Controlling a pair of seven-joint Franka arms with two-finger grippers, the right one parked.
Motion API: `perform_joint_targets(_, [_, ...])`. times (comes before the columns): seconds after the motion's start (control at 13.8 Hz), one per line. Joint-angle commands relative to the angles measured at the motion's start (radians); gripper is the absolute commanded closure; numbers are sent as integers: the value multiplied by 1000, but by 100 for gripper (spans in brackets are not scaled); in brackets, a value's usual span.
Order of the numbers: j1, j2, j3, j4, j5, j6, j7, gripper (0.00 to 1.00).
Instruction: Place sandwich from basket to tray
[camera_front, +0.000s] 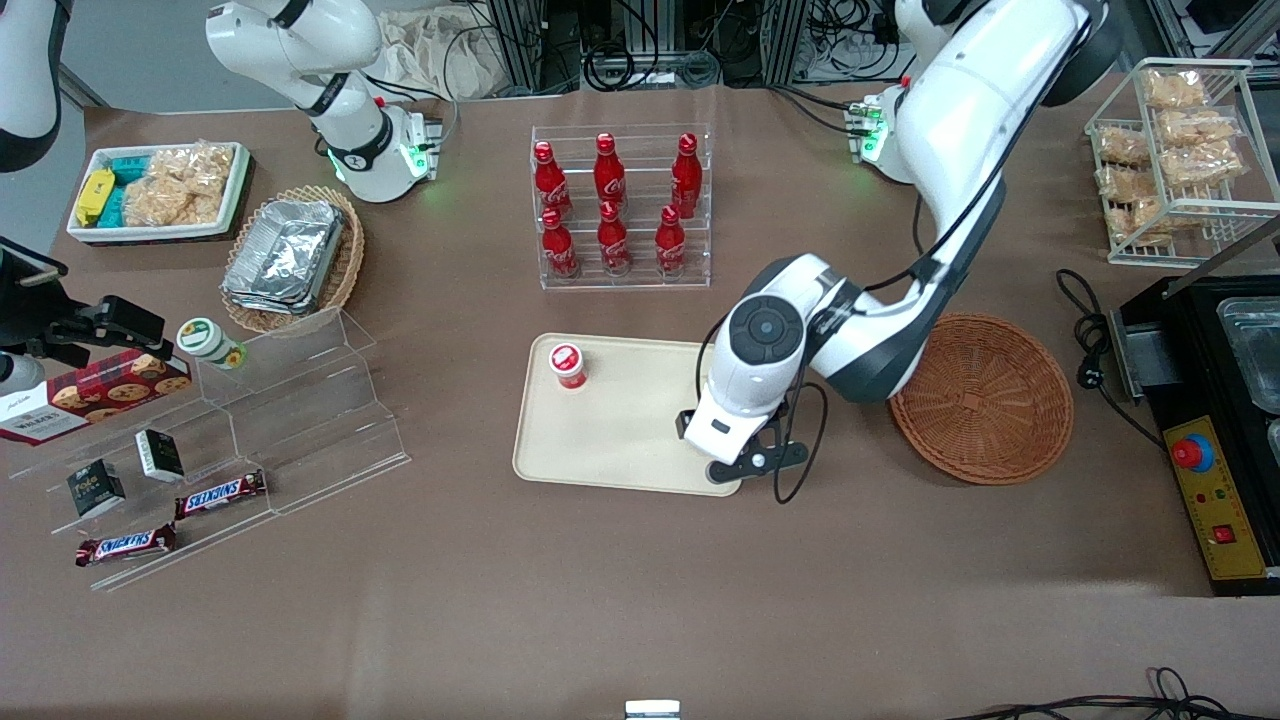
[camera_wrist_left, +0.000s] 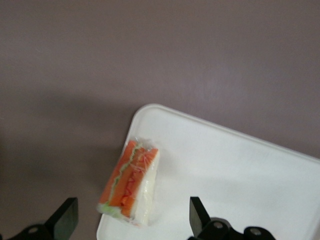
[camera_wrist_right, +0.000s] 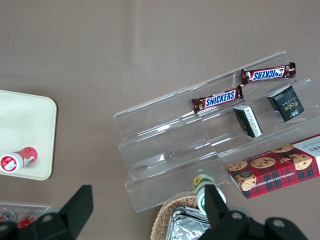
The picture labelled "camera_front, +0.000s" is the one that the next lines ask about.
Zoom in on beige plastic tray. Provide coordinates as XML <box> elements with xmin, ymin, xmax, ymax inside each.
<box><xmin>512</xmin><ymin>333</ymin><xmax>748</xmax><ymax>498</ymax></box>

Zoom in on round brown wicker basket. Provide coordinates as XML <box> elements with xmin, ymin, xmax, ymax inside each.
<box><xmin>889</xmin><ymin>313</ymin><xmax>1076</xmax><ymax>487</ymax></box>

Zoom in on oval light wicker basket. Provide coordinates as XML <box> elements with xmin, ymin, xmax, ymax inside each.
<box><xmin>221</xmin><ymin>184</ymin><xmax>367</xmax><ymax>337</ymax></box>

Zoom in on red tartan cookie box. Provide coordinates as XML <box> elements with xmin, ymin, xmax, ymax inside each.
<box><xmin>0</xmin><ymin>347</ymin><xmax>194</xmax><ymax>447</ymax></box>

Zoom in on small black white box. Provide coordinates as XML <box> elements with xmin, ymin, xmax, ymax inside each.
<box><xmin>134</xmin><ymin>429</ymin><xmax>187</xmax><ymax>484</ymax></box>

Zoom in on clear acrylic bottle rack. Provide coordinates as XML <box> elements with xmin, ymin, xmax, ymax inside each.
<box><xmin>531</xmin><ymin>123</ymin><xmax>714</xmax><ymax>292</ymax></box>

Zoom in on red white lidded cup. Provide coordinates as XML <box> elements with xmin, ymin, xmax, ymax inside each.
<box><xmin>547</xmin><ymin>342</ymin><xmax>590</xmax><ymax>392</ymax></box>

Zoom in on red cola bottle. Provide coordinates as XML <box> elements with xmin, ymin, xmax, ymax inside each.
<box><xmin>670</xmin><ymin>132</ymin><xmax>704</xmax><ymax>220</ymax></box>
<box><xmin>596</xmin><ymin>200</ymin><xmax>634</xmax><ymax>277</ymax></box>
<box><xmin>654</xmin><ymin>205</ymin><xmax>689</xmax><ymax>279</ymax></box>
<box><xmin>540</xmin><ymin>207</ymin><xmax>581</xmax><ymax>280</ymax></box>
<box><xmin>593</xmin><ymin>132</ymin><xmax>628</xmax><ymax>207</ymax></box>
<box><xmin>532</xmin><ymin>141</ymin><xmax>574</xmax><ymax>222</ymax></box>

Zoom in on green white yogurt bottle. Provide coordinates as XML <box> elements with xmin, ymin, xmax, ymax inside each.
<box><xmin>176</xmin><ymin>317</ymin><xmax>249</xmax><ymax>372</ymax></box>

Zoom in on white rectangular plastic bin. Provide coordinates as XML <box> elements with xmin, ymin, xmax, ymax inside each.
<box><xmin>66</xmin><ymin>141</ymin><xmax>252</xmax><ymax>245</ymax></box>

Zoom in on yellow snack packet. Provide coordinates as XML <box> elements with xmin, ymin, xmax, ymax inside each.
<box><xmin>76</xmin><ymin>169</ymin><xmax>118</xmax><ymax>228</ymax></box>

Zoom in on brown Snickers bar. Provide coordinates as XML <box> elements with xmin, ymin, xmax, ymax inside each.
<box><xmin>74</xmin><ymin>523</ymin><xmax>179</xmax><ymax>569</ymax></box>
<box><xmin>174</xmin><ymin>469</ymin><xmax>269</xmax><ymax>522</ymax></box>

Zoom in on teal snack packet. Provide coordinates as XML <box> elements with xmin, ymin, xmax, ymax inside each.
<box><xmin>101</xmin><ymin>154</ymin><xmax>153</xmax><ymax>230</ymax></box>

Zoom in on clear bag of crackers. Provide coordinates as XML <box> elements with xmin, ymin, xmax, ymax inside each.
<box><xmin>123</xmin><ymin>143</ymin><xmax>238</xmax><ymax>228</ymax></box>

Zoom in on clear acrylic stepped shelf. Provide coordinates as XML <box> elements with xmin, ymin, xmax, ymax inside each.
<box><xmin>5</xmin><ymin>307</ymin><xmax>412</xmax><ymax>593</ymax></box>

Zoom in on stack of foil trays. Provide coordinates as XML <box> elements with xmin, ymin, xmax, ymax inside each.
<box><xmin>221</xmin><ymin>199</ymin><xmax>347</xmax><ymax>317</ymax></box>

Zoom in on clear bag of fried snacks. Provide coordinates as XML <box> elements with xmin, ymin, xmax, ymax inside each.
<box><xmin>1157</xmin><ymin>107</ymin><xmax>1247</xmax><ymax>188</ymax></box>
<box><xmin>1096</xmin><ymin>127</ymin><xmax>1152</xmax><ymax>167</ymax></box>
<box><xmin>1107</xmin><ymin>197</ymin><xmax>1173</xmax><ymax>247</ymax></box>
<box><xmin>1140</xmin><ymin>68</ymin><xmax>1212</xmax><ymax>112</ymax></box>
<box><xmin>1096</xmin><ymin>164</ymin><xmax>1167</xmax><ymax>203</ymax></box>

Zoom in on black sealing machine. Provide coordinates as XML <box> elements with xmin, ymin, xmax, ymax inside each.
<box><xmin>1107</xmin><ymin>214</ymin><xmax>1280</xmax><ymax>598</ymax></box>

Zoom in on beige cloth bag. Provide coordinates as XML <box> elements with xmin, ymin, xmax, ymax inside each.
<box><xmin>372</xmin><ymin>8</ymin><xmax>523</xmax><ymax>103</ymax></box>

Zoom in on steel pan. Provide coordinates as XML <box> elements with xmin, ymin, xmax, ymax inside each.
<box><xmin>1214</xmin><ymin>296</ymin><xmax>1280</xmax><ymax>417</ymax></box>

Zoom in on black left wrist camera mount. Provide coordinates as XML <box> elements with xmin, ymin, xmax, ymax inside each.
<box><xmin>706</xmin><ymin>398</ymin><xmax>811</xmax><ymax>488</ymax></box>

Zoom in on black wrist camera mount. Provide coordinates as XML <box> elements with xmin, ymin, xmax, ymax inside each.
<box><xmin>38</xmin><ymin>295</ymin><xmax>169</xmax><ymax>368</ymax></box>
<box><xmin>706</xmin><ymin>398</ymin><xmax>811</xmax><ymax>488</ymax></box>

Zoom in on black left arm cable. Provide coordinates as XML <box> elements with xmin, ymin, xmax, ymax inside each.
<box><xmin>695</xmin><ymin>0</ymin><xmax>1101</xmax><ymax>505</ymax></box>

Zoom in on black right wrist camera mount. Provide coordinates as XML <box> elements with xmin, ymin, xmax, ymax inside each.
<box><xmin>38</xmin><ymin>295</ymin><xmax>169</xmax><ymax>368</ymax></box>

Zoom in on black left base cables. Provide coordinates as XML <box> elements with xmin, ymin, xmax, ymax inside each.
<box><xmin>768</xmin><ymin>82</ymin><xmax>873</xmax><ymax>138</ymax></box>

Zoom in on black power cable with plug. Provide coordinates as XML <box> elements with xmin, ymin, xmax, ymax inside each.
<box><xmin>1056</xmin><ymin>267</ymin><xmax>1167</xmax><ymax>448</ymax></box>

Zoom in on white wire rack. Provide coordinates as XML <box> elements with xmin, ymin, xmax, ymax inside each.
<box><xmin>1084</xmin><ymin>57</ymin><xmax>1280</xmax><ymax>268</ymax></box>

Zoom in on aluminium frame rack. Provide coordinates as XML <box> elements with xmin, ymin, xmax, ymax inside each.
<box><xmin>484</xmin><ymin>0</ymin><xmax>833</xmax><ymax>97</ymax></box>

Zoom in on black right base cable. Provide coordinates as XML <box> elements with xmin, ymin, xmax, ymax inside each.
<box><xmin>362</xmin><ymin>72</ymin><xmax>462</xmax><ymax>153</ymax></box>

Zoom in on black floor cables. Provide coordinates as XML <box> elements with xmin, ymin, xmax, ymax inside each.
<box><xmin>945</xmin><ymin>666</ymin><xmax>1280</xmax><ymax>720</ymax></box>

